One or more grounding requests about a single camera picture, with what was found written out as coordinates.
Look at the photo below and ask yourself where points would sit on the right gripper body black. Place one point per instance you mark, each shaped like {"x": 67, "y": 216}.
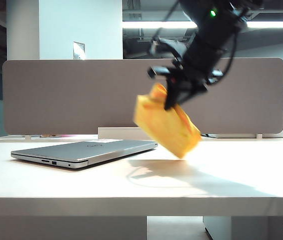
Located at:
{"x": 196, "y": 70}

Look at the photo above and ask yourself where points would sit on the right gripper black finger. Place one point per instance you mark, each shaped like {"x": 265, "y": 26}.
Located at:
{"x": 192, "y": 93}
{"x": 170, "y": 97}

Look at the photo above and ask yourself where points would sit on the yellow microfibre rag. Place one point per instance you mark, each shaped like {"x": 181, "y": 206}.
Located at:
{"x": 164, "y": 125}

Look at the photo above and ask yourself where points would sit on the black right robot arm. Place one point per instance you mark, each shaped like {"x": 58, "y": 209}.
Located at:
{"x": 216, "y": 27}

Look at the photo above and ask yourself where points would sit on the silver Dell laptop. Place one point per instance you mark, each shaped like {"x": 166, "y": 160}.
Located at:
{"x": 86, "y": 150}

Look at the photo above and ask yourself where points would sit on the long ceiling light strip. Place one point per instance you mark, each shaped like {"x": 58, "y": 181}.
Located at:
{"x": 156, "y": 24}

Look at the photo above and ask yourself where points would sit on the grey fabric desk divider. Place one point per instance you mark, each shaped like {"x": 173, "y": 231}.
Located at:
{"x": 69, "y": 95}

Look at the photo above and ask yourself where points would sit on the grey poster on pillar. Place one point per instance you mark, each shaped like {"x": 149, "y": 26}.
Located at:
{"x": 79, "y": 50}

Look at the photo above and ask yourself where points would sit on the pink papers behind divider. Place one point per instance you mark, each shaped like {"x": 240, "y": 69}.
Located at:
{"x": 56, "y": 135}

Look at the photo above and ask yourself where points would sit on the white divider foot bracket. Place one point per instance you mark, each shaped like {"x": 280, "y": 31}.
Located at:
{"x": 259, "y": 136}
{"x": 27, "y": 137}

